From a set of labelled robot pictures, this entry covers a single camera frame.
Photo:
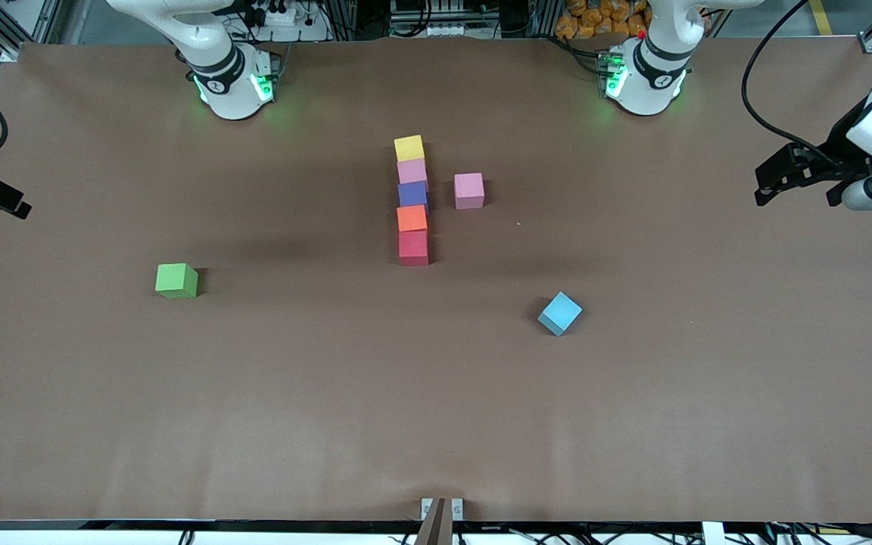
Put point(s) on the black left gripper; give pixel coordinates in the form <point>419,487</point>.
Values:
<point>839,145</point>

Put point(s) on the pink foam cube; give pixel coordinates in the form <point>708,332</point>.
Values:
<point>412,172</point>
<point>469,189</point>

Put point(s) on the purple foam cube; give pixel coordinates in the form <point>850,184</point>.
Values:
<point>412,194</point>

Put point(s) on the orange foam cube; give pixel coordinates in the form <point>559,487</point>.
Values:
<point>412,219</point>

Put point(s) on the red foam cube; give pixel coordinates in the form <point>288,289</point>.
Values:
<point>413,247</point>

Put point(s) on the yellow foam cube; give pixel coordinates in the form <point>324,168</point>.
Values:
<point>409,147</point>

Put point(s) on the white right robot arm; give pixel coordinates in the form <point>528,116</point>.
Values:
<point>232,91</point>

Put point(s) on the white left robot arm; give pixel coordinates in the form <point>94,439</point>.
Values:
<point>655,83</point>

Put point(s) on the green foam cube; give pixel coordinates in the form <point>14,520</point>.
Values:
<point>175,280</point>

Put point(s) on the orange lumpy pile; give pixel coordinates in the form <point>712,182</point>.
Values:
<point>587,19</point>

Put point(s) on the blue foam cube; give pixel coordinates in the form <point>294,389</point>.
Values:
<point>559,313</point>

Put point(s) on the white power strip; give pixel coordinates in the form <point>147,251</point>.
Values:
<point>447,30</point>
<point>281,15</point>

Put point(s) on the white block under table edge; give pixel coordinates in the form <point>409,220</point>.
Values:
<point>712,534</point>

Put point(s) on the brown paper table cover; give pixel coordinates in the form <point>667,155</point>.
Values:
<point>436,416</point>

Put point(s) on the metal table edge bracket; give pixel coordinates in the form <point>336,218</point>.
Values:
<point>457,509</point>

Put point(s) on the brown wedge post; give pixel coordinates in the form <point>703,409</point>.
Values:
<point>436,530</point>

